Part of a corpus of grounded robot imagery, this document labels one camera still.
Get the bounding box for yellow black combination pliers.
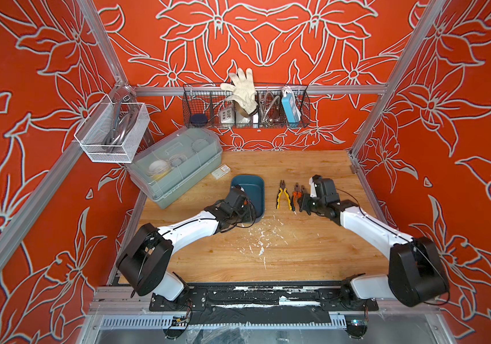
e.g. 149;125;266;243
275;180;294;211

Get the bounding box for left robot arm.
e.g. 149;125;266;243
116;186;258;301

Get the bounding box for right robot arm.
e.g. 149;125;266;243
297;175;450;308

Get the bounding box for teal plastic storage box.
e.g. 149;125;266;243
231;174;265;224

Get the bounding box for light blue box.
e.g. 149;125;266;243
281;86;301;125

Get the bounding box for small white orange carton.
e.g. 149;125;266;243
211;164;231;180

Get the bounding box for translucent grey tool case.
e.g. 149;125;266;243
127;128;222;209

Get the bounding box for white power strip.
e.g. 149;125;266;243
218;105;235;126

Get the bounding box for dark round can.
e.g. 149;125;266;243
189;113;208;128

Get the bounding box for white work glove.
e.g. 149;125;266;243
220;68;258;116

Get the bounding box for black mounting base rail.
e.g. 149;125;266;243
149;280;379;312

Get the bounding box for black wire wall basket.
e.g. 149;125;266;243
182;83;312;129

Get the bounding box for white mesh wall basket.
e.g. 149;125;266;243
74;95;149;163

